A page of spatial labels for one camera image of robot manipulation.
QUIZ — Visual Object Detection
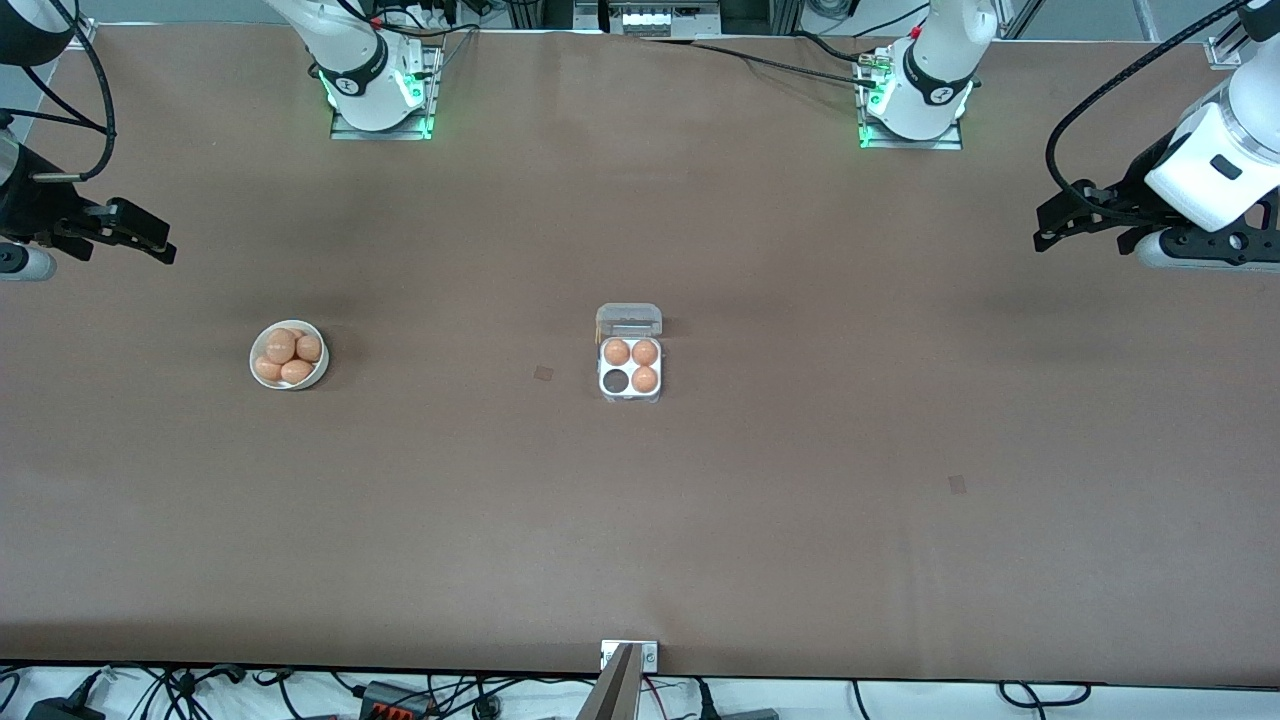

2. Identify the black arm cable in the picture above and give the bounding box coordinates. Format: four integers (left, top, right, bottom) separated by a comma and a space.
30, 0, 119, 183
1045, 0, 1251, 201

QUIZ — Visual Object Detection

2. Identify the black looped floor cable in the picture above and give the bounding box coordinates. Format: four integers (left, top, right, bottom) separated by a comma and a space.
1000, 682, 1093, 709

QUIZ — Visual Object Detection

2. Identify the short black table cable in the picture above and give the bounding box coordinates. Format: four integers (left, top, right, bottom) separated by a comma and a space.
795, 30, 867, 63

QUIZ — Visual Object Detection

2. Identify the grey electronics rack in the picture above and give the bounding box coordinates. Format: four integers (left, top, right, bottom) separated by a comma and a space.
573, 0, 723, 37

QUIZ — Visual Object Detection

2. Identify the grey camera pole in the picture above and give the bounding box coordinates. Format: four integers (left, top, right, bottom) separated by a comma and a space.
575, 643, 641, 720

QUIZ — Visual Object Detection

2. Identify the black power adapter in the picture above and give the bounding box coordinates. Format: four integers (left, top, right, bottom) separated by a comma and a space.
25, 697, 106, 720

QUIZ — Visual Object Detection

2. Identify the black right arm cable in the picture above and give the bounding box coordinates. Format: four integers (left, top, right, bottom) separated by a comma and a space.
30, 0, 119, 183

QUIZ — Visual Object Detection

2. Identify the clear plastic egg box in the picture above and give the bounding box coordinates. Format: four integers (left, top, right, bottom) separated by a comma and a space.
595, 303, 665, 404

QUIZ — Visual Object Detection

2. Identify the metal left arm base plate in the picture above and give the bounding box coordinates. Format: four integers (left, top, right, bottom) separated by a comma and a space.
855, 50, 966, 151

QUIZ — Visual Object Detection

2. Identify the long black table cable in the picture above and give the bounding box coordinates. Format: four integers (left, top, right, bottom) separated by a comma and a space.
640, 36, 881, 91

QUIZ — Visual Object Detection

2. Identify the small metal edge bracket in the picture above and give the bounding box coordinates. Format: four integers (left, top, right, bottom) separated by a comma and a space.
600, 640, 659, 673

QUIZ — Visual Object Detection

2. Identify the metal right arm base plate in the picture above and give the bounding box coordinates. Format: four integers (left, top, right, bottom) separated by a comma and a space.
330, 45, 442, 141

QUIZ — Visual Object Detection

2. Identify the white round bowl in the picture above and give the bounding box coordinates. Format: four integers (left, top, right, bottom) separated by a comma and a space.
249, 319, 330, 391

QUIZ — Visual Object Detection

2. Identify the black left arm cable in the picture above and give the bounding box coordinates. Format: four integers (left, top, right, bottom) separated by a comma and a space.
1045, 0, 1251, 201

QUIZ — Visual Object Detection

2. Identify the black orange power strip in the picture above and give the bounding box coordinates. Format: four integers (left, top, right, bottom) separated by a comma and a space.
360, 682, 438, 720

